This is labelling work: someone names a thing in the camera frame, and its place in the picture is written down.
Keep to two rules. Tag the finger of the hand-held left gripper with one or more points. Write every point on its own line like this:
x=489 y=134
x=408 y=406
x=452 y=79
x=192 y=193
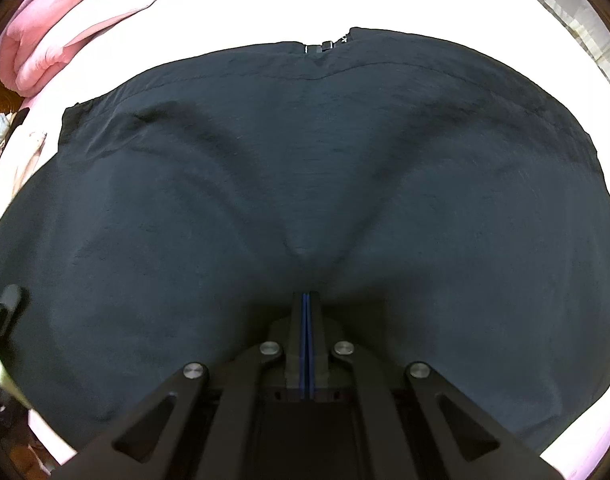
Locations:
x=7 y=305

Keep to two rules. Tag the green and black hooded jacket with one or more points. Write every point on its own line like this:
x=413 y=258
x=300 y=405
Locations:
x=305 y=170

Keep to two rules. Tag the white quilted blanket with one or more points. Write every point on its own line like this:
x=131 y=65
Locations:
x=585 y=30

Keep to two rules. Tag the pink folded quilt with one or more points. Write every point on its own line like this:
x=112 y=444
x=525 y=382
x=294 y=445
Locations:
x=40 y=45

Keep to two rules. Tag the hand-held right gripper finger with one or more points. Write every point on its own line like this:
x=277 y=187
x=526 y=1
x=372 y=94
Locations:
x=305 y=340
x=311 y=340

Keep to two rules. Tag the pale pink cloth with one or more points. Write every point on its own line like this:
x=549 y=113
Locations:
x=115 y=10

